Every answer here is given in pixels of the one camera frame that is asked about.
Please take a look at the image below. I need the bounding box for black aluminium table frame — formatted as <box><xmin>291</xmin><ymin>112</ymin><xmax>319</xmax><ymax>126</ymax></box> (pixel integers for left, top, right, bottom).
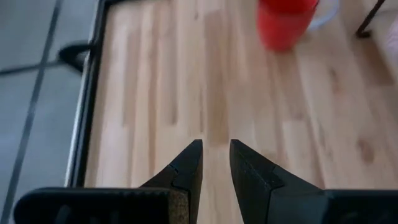
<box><xmin>63</xmin><ymin>0</ymin><xmax>125</xmax><ymax>189</ymax></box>

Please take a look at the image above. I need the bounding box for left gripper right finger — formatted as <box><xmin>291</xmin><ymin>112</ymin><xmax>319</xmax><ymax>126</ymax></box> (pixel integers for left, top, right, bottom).
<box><xmin>229</xmin><ymin>139</ymin><xmax>398</xmax><ymax>224</ymax></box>

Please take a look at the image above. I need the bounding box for black frame hook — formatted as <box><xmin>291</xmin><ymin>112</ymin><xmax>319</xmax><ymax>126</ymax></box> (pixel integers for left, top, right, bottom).
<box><xmin>57</xmin><ymin>42</ymin><xmax>94</xmax><ymax>74</ymax></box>

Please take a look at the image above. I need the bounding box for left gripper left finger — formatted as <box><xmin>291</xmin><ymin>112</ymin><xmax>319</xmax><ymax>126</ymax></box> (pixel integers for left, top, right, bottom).
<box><xmin>14</xmin><ymin>139</ymin><xmax>203</xmax><ymax>224</ymax></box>

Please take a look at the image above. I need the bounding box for red mug with white handle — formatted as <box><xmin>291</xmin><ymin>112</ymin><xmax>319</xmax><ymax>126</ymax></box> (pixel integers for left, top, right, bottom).
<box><xmin>256</xmin><ymin>0</ymin><xmax>340</xmax><ymax>53</ymax></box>

